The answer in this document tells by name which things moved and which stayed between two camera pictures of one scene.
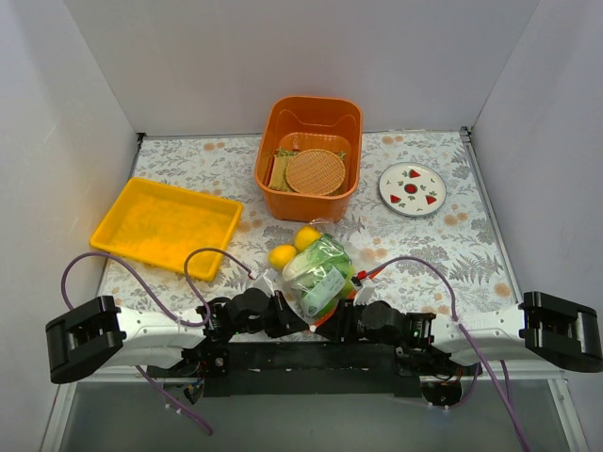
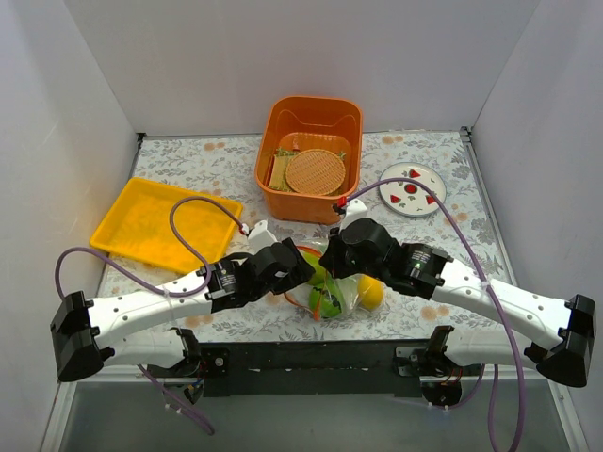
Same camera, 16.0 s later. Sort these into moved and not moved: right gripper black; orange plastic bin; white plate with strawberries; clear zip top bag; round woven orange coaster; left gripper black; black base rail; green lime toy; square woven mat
Moved: clear zip top bag; green lime toy; left gripper black; right gripper black
Not moved: square woven mat; orange plastic bin; white plate with strawberries; round woven orange coaster; black base rail
